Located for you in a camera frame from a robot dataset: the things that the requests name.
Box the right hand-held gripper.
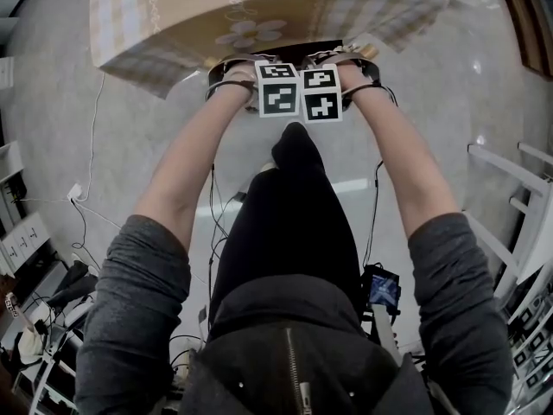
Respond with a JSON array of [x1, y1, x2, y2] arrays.
[[300, 48, 367, 124]]

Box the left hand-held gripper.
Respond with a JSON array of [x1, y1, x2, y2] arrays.
[[222, 53, 301, 119]]

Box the wooden chair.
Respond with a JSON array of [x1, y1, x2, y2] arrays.
[[205, 39, 382, 90]]

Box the person's left forearm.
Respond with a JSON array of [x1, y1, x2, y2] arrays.
[[133, 82, 256, 254]]

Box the person's right forearm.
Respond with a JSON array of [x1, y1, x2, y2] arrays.
[[345, 85, 461, 239]]

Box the person's left hand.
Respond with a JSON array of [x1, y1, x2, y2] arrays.
[[224, 66, 257, 86]]

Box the person's right hand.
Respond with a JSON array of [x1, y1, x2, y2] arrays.
[[340, 61, 368, 89]]

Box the checked beige tablecloth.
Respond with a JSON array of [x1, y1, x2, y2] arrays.
[[88, 0, 453, 101]]

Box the person's dark trousers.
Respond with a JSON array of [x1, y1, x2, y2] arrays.
[[209, 121, 363, 332]]

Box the wooden platform step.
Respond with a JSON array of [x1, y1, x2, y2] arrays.
[[499, 0, 553, 81]]

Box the white side table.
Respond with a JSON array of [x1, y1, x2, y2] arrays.
[[466, 140, 553, 297]]

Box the black phone with lit screen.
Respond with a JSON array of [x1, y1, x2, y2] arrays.
[[360, 264, 401, 315]]

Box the white drawer cabinet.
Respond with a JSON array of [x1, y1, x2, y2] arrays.
[[0, 56, 16, 88]]

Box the white open shelf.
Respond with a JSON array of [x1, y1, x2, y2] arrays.
[[0, 140, 25, 188]]

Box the white labelled drawer unit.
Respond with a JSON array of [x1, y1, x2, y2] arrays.
[[0, 212, 49, 272]]

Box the person's dark grey jacket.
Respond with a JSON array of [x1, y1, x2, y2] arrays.
[[75, 212, 515, 415]]

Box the white shelving unit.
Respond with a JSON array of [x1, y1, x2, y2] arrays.
[[505, 265, 553, 391]]

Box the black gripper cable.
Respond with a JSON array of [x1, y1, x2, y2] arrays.
[[361, 160, 386, 271], [208, 162, 243, 332]]

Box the long white cable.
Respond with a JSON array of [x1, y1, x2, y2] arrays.
[[83, 71, 107, 202]]

